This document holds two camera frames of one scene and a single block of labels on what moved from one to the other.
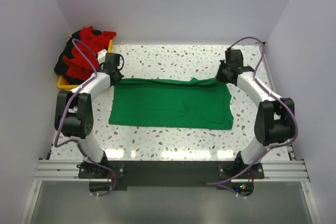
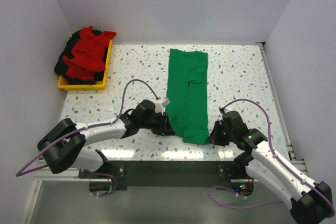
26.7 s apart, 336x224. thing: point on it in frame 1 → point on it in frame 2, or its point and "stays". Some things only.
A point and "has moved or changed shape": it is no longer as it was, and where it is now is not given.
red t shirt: x=79 y=64 stays
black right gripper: x=219 y=76 → x=213 y=137
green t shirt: x=170 y=104 has moved or changed shape
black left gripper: x=120 y=75 → x=164 y=128
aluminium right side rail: x=265 y=55 stays
